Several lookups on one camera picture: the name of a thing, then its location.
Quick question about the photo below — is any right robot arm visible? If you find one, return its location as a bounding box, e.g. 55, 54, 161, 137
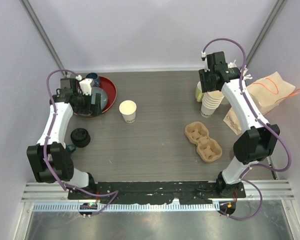
198, 51, 280, 198

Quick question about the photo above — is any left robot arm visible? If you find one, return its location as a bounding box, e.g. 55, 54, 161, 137
26, 77, 103, 200

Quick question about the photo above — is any bundle of wrapped straws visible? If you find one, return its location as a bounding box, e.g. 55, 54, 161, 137
227, 60, 253, 81

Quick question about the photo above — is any blue ceramic plate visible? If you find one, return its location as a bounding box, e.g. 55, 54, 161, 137
91, 86, 108, 111

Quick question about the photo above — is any stack of paper cups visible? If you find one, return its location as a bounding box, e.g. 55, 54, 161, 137
200, 90, 225, 118

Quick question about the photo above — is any red round tray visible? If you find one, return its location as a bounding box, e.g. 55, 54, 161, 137
72, 75, 118, 117

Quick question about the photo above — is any yellow-green mug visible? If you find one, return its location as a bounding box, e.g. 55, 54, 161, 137
195, 81, 204, 103

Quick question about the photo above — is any dark blue mug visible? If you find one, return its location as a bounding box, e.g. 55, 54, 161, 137
85, 72, 101, 87

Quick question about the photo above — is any stack of black lids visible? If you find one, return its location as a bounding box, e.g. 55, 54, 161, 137
70, 128, 91, 148

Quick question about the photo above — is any teal mug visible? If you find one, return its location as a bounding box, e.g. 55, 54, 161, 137
65, 144, 77, 155

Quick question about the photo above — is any brown paper bag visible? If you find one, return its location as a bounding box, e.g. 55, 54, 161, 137
223, 71, 300, 136

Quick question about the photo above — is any cardboard cup carrier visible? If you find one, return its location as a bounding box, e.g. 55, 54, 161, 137
184, 121, 223, 163

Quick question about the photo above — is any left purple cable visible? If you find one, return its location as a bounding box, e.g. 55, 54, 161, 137
43, 69, 119, 216

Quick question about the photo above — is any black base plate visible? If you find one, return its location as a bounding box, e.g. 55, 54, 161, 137
68, 181, 246, 205

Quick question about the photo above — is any aluminium rail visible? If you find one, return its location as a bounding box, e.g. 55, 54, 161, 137
21, 180, 294, 216

